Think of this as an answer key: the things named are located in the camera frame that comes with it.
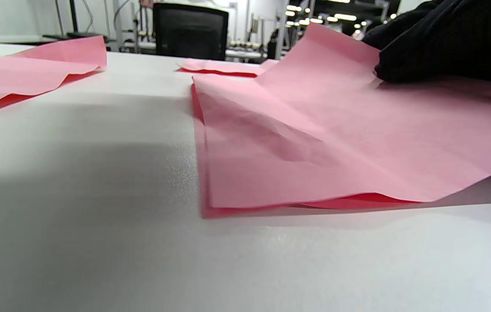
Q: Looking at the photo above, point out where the person's left hand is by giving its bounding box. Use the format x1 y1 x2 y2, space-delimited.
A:
362 0 491 86

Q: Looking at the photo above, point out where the pink paper sheet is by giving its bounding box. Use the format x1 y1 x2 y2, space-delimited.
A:
191 23 491 219
0 36 108 122
178 58 280 78

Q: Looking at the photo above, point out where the white pole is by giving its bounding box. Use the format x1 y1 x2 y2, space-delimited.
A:
278 0 290 60

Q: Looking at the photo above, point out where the black mesh office chair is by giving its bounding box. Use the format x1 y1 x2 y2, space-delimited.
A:
153 3 230 61

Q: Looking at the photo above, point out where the black monitor stand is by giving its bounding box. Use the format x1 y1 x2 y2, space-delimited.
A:
41 0 110 46

